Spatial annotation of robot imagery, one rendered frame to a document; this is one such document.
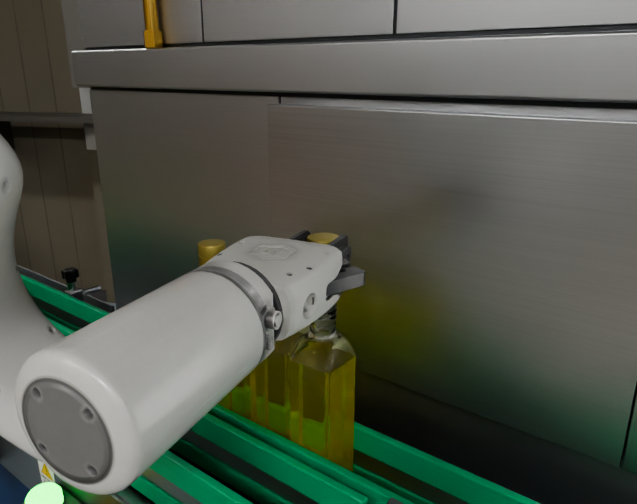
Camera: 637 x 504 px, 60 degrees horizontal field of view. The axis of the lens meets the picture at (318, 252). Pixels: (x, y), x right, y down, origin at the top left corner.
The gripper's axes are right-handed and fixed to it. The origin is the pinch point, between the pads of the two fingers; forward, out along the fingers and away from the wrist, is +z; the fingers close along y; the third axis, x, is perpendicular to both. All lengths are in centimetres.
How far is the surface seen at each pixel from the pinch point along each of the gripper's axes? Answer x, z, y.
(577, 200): -5.6, 8.3, -23.0
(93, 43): -22, 31, 57
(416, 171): -6.6, 12.4, -6.5
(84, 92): -5, 209, 243
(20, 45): -32, 213, 295
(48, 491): 33.6, -9.5, 33.2
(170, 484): 26.4, -8.7, 14.0
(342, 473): 22.5, -3.7, -4.4
